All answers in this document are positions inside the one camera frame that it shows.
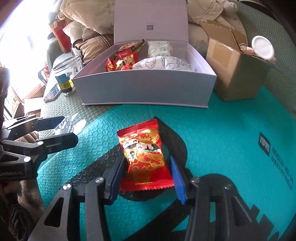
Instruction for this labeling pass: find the red fortune-god snack pack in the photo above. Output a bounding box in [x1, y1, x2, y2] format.
[105, 53, 139, 72]
[117, 118, 174, 192]

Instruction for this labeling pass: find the brown gold snack pack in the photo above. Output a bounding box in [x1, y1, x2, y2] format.
[117, 39, 145, 54]

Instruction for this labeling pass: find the white bread-print snack pack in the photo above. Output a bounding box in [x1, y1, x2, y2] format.
[132, 56, 191, 71]
[147, 41, 175, 58]

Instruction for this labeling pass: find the red ketchup sachet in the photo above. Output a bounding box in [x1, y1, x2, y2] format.
[115, 49, 132, 60]

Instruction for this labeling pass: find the smartphone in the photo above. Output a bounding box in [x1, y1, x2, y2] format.
[43, 84, 62, 103]

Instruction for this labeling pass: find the clear plastic jar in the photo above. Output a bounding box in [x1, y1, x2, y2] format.
[52, 55, 84, 96]

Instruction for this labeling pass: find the teal foam mat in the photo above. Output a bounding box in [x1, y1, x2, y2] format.
[36, 85, 296, 241]

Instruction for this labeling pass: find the red paper bag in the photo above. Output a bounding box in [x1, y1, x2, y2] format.
[50, 19, 71, 53]

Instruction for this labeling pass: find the brown striped pillow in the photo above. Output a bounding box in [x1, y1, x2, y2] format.
[72, 25, 114, 66]

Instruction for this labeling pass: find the beige puffer jacket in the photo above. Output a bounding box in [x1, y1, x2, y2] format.
[49, 0, 246, 58]

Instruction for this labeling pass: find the small brown cardboard box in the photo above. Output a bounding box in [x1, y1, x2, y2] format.
[200, 21, 273, 101]

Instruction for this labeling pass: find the lavender open gift box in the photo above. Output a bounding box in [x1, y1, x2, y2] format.
[73, 1, 216, 108]

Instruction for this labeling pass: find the pink round case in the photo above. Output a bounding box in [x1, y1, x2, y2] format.
[239, 43, 255, 55]

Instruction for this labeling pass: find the green sofa cover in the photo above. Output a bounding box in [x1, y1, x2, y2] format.
[39, 0, 296, 121]

